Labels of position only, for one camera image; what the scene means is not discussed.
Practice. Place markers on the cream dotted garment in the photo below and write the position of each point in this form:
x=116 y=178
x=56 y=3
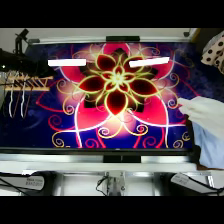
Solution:
x=215 y=53

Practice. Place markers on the brown clothes hanger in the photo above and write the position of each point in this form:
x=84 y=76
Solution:
x=31 y=88
x=30 y=78

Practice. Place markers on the white garment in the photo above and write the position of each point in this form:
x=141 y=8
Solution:
x=206 y=111

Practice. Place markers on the light blue garment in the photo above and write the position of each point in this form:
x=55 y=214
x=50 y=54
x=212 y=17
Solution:
x=211 y=150

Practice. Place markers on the dark brown garment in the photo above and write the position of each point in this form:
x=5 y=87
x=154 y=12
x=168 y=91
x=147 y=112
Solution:
x=194 y=146

